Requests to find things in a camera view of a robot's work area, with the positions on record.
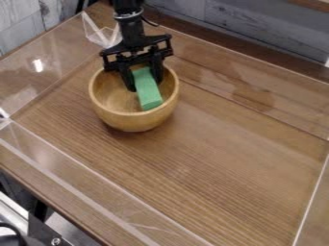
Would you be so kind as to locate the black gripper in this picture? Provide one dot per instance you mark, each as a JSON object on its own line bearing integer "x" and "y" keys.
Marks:
{"x": 138, "y": 47}

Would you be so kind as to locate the green rectangular block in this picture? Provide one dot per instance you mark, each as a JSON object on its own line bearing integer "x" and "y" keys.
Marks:
{"x": 148, "y": 90}

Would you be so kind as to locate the brown wooden bowl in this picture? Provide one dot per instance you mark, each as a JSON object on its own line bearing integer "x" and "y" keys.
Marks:
{"x": 117, "y": 104}

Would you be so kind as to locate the clear acrylic barrier tray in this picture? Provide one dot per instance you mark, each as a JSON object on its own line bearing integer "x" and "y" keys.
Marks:
{"x": 221, "y": 177}

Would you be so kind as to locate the black metal bracket with bolt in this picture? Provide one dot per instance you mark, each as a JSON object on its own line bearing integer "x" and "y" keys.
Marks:
{"x": 42, "y": 235}

